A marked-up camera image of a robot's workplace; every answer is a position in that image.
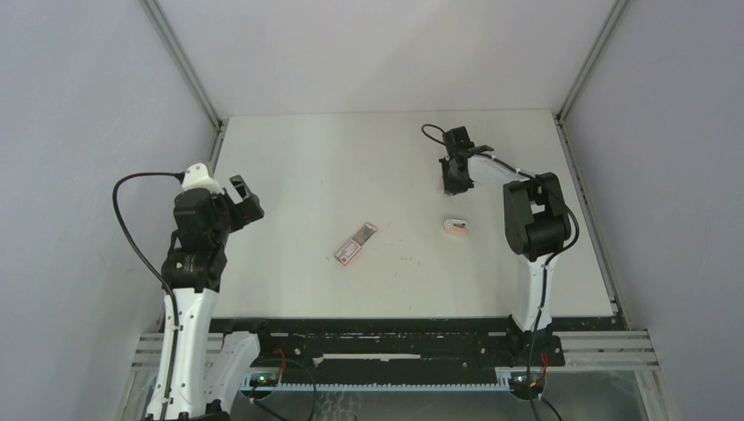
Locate red white staples box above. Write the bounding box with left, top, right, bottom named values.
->
left=333, top=223, right=378, bottom=266

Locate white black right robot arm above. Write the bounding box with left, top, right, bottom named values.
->
left=437, top=126, right=580, bottom=365

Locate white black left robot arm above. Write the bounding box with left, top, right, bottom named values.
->
left=144, top=175, right=275, bottom=420

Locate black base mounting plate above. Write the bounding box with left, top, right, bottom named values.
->
left=210, top=318, right=566, bottom=387

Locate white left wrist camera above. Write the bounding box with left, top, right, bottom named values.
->
left=182, top=162, right=223, bottom=194

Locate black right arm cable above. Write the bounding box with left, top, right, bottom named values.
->
left=420, top=123, right=583, bottom=421

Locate aluminium frame rail left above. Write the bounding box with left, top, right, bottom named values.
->
left=138, top=0, right=227, bottom=170

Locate aluminium frame rail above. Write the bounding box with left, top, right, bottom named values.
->
left=138, top=0, right=227, bottom=170
left=553, top=0, right=633, bottom=329

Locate aluminium frame rail right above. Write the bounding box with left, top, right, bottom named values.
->
left=553, top=0, right=633, bottom=329

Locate front aluminium rail assembly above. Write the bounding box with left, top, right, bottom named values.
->
left=116, top=331, right=678, bottom=421

